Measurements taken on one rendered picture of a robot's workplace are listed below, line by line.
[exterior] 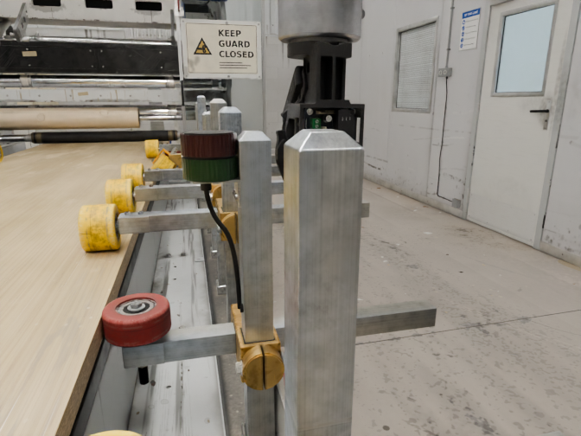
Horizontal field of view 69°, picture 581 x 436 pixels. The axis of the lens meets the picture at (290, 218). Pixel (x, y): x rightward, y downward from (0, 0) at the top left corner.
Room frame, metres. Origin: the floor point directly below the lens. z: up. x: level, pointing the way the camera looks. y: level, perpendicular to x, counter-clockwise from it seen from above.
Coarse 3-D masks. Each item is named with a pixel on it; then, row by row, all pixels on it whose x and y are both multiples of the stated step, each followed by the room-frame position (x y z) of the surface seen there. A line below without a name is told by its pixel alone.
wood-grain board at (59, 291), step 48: (96, 144) 2.48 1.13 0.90; (144, 144) 2.48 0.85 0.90; (0, 192) 1.18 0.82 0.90; (48, 192) 1.18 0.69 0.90; (96, 192) 1.18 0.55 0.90; (0, 240) 0.75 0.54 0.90; (48, 240) 0.75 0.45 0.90; (0, 288) 0.54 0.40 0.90; (48, 288) 0.54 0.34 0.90; (96, 288) 0.54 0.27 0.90; (0, 336) 0.42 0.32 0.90; (48, 336) 0.42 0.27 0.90; (96, 336) 0.43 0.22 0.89; (0, 384) 0.34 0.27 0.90; (48, 384) 0.34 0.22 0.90; (0, 432) 0.28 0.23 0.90; (48, 432) 0.28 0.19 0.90
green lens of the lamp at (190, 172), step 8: (184, 160) 0.44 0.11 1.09; (192, 160) 0.43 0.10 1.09; (200, 160) 0.43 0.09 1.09; (208, 160) 0.43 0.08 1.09; (216, 160) 0.43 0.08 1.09; (224, 160) 0.44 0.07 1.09; (232, 160) 0.45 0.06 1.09; (184, 168) 0.44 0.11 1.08; (192, 168) 0.43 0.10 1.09; (200, 168) 0.43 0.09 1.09; (208, 168) 0.43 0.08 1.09; (216, 168) 0.43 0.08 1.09; (224, 168) 0.44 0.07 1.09; (232, 168) 0.45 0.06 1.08; (184, 176) 0.45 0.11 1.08; (192, 176) 0.44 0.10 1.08; (200, 176) 0.43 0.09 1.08; (208, 176) 0.43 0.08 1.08; (216, 176) 0.43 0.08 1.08; (224, 176) 0.44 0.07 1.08; (232, 176) 0.45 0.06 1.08
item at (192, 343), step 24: (360, 312) 0.55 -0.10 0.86; (384, 312) 0.55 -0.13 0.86; (408, 312) 0.55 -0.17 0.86; (432, 312) 0.56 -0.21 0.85; (168, 336) 0.48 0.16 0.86; (192, 336) 0.48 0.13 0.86; (216, 336) 0.49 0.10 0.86; (360, 336) 0.53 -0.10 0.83; (144, 360) 0.46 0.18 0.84; (168, 360) 0.47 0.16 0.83
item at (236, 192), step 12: (192, 132) 0.45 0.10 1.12; (204, 132) 0.45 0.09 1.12; (216, 132) 0.45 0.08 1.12; (228, 132) 0.45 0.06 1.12; (228, 180) 0.45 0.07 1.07; (204, 192) 0.46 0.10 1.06; (240, 204) 0.45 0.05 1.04; (216, 216) 0.46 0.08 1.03; (228, 240) 0.46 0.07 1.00; (240, 288) 0.46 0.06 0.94; (240, 300) 0.46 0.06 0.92; (240, 312) 0.46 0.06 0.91
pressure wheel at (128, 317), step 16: (112, 304) 0.48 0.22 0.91; (128, 304) 0.49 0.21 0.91; (144, 304) 0.49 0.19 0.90; (160, 304) 0.48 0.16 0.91; (112, 320) 0.44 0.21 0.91; (128, 320) 0.44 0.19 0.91; (144, 320) 0.44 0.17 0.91; (160, 320) 0.46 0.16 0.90; (112, 336) 0.44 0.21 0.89; (128, 336) 0.44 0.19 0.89; (144, 336) 0.44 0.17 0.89; (160, 336) 0.46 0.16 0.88; (144, 368) 0.47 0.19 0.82; (144, 384) 0.47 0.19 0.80
